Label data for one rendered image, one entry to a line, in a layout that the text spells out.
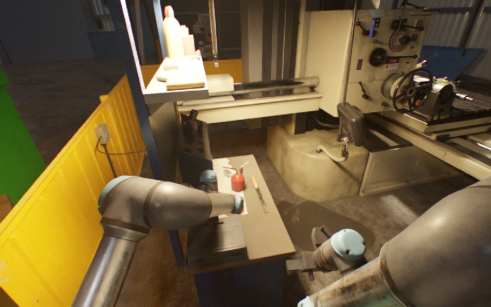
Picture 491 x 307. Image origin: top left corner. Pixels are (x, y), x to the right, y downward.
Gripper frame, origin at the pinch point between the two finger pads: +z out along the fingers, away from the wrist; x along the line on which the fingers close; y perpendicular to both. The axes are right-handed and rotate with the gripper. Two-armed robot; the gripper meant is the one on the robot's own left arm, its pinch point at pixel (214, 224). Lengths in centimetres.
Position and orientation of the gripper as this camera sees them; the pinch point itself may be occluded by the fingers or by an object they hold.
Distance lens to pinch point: 126.4
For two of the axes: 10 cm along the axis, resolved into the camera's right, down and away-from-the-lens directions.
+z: 0.2, 8.6, 5.0
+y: 9.8, -1.2, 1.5
